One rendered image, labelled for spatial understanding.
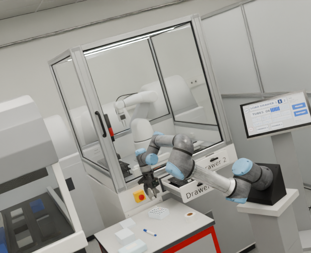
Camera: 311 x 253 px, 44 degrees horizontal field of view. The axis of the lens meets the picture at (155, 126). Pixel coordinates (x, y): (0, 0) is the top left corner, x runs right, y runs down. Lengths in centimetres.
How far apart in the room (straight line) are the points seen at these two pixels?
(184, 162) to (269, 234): 76
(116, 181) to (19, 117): 81
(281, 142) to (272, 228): 95
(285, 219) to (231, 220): 81
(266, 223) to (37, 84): 411
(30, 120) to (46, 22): 365
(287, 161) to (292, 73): 104
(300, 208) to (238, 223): 54
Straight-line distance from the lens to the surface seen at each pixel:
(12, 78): 573
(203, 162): 296
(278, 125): 312
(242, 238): 336
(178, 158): 207
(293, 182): 336
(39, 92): 576
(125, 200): 276
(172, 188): 272
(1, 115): 241
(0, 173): 231
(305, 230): 356
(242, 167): 228
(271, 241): 255
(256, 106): 320
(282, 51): 400
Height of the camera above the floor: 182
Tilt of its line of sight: 11 degrees down
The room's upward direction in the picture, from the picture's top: 17 degrees counter-clockwise
